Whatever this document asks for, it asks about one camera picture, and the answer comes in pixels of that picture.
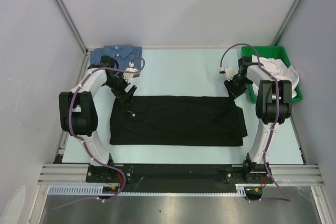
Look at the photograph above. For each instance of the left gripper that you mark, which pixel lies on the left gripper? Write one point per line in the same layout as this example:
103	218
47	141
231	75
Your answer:
121	94

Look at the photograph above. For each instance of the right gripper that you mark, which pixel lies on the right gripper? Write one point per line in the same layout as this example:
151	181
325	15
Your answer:
232	92

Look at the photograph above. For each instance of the black long sleeve shirt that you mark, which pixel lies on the black long sleeve shirt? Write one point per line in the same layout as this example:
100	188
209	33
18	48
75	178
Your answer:
178	121

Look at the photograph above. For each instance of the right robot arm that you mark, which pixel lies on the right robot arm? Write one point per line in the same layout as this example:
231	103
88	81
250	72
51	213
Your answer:
273	107

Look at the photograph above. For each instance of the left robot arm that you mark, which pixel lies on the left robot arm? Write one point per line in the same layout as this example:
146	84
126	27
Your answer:
78	114

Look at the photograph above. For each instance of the blue checkered folded shirt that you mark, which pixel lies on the blue checkered folded shirt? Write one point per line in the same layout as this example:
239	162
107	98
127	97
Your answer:
122	54

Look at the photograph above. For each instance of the white crumpled shirt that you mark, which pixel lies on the white crumpled shirt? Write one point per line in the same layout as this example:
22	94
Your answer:
277	68

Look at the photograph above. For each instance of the green plastic bin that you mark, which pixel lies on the green plastic bin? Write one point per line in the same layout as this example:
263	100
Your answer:
276	52

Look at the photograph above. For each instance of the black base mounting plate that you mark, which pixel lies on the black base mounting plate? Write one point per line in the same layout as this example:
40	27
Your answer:
176	178

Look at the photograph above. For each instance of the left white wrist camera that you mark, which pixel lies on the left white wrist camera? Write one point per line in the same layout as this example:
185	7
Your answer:
130	73

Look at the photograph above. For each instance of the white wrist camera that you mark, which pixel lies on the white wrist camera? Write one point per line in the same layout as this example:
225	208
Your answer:
228	71
130	73

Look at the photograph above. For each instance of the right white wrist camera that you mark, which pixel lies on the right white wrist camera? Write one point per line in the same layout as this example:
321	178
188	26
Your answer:
228	71

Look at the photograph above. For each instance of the aluminium frame rail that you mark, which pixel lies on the aluminium frame rail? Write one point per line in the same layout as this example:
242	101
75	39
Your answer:
285	175

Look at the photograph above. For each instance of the slotted cable duct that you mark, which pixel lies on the slotted cable duct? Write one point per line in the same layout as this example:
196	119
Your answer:
106	191

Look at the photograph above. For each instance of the left corner frame post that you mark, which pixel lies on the left corner frame post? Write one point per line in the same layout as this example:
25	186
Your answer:
71	25

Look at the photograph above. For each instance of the corner frame post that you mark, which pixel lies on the corner frame post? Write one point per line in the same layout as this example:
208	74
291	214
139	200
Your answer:
71	25
286	22

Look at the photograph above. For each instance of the right corner frame post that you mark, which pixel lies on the right corner frame post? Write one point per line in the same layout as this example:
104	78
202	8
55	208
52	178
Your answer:
286	22

